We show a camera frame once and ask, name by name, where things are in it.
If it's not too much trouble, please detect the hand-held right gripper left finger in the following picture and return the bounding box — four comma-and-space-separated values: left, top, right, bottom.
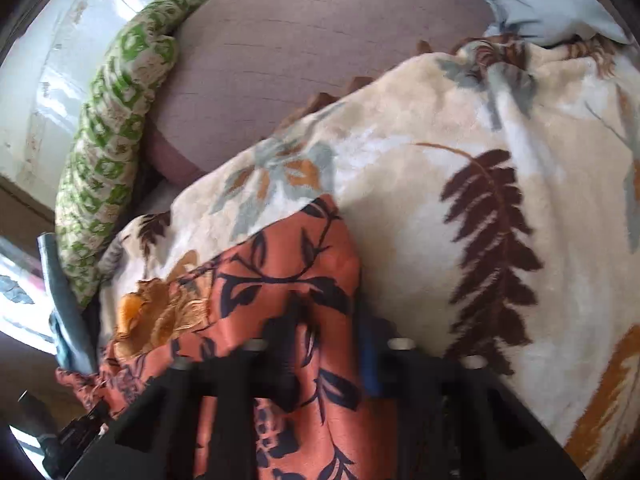
65, 299, 314, 480

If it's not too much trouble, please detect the mauve bed sheet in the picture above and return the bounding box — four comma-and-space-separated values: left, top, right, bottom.
147, 0, 496, 188

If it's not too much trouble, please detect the orange floral garment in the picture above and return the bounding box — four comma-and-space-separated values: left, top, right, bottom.
55, 194, 401, 480

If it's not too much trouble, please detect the light blue cloth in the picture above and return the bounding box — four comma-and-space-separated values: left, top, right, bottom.
442, 0, 633, 48

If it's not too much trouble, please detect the cream leaf-print plush blanket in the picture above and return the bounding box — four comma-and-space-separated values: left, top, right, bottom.
97, 35, 640, 480

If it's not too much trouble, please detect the blue-grey towel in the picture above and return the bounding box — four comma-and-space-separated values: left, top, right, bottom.
37, 232, 101, 373

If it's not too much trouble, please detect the green patterned pillow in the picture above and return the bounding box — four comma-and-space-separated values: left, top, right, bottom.
54, 0, 218, 308

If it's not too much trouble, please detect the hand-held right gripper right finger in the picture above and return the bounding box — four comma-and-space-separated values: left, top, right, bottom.
357, 310, 587, 480

